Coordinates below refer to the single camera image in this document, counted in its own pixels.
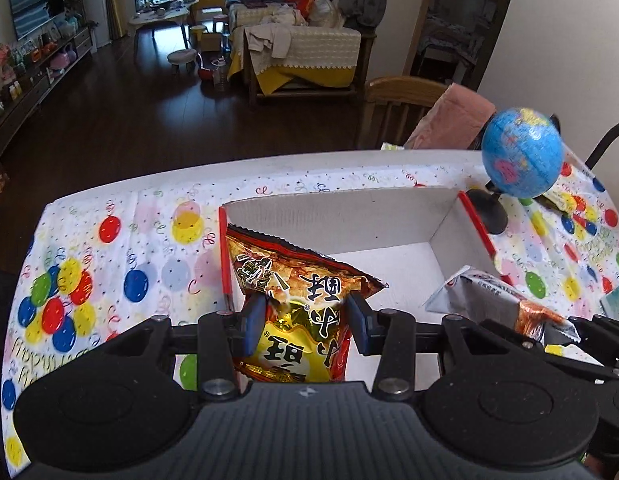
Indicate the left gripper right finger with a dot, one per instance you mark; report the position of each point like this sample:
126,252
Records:
391,335

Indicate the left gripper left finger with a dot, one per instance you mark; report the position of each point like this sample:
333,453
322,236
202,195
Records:
223,337

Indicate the red yellow chip bag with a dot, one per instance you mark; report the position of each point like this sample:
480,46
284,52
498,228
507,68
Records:
305,337

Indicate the silver orange snack packet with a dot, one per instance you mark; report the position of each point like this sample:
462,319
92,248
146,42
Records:
480,296

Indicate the red cardboard box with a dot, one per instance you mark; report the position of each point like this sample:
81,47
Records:
412,239

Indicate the balloon print tablecloth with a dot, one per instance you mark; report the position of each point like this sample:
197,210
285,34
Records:
108,257

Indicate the tissue pack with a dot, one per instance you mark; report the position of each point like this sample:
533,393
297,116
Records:
610,304

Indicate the opened wrapper near globe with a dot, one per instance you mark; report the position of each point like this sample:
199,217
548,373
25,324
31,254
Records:
562,202

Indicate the pink cloth on chair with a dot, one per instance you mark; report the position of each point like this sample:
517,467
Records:
454,122

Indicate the blue desk globe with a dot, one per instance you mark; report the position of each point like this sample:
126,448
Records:
522,154

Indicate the wooden chair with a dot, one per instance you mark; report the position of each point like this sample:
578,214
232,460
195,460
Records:
392,107

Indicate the small round stool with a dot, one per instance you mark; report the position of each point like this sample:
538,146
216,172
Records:
184,57

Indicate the grey desk lamp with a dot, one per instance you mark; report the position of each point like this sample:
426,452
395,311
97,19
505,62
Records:
602,146

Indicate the low tv cabinet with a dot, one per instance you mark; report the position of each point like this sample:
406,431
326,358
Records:
41,79

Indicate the sofa with cream cover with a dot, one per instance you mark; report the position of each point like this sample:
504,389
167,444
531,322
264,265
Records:
298,47

